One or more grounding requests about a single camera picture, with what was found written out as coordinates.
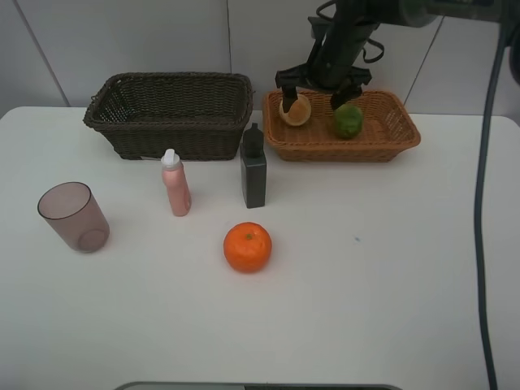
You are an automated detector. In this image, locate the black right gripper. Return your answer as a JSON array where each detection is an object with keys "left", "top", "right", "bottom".
[{"left": 275, "top": 30, "right": 372, "bottom": 114}]

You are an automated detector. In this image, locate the round bread bun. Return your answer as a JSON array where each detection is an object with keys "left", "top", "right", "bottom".
[{"left": 279, "top": 93, "right": 312, "bottom": 127}]

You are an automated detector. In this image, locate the dark grey rectangular bottle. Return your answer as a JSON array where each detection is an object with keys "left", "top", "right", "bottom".
[{"left": 240, "top": 123, "right": 267, "bottom": 209}]

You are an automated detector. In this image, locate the pink bottle white cap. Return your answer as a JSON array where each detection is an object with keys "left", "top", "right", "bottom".
[{"left": 161, "top": 149, "right": 191, "bottom": 217}]

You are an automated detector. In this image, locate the orange mandarin fruit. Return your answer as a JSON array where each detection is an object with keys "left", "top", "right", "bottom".
[{"left": 223, "top": 222, "right": 272, "bottom": 273}]

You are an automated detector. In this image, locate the translucent pink plastic cup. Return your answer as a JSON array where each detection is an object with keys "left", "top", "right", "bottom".
[{"left": 37, "top": 182, "right": 110, "bottom": 253}]

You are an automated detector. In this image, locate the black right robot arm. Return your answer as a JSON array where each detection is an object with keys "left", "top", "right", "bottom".
[{"left": 275, "top": 1, "right": 519, "bottom": 112}]

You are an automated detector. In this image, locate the orange wicker basket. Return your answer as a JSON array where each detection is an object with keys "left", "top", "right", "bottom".
[{"left": 262, "top": 89, "right": 421, "bottom": 163}]

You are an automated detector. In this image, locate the dark brown wicker basket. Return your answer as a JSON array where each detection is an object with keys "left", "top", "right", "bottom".
[{"left": 84, "top": 72, "right": 254, "bottom": 161}]

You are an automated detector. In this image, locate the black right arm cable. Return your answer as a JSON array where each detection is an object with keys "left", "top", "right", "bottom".
[{"left": 473, "top": 19, "right": 514, "bottom": 390}]

